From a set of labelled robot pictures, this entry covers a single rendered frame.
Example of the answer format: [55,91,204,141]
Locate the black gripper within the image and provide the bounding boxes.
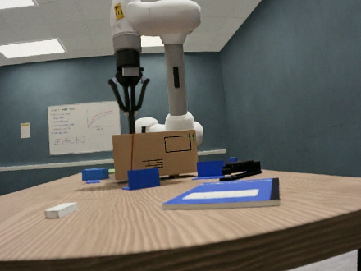
[108,50,149,134]

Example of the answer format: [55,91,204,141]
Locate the blue notebook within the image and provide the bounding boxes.
[162,177,281,210]

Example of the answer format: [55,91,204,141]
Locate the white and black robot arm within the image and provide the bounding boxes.
[110,0,203,146]

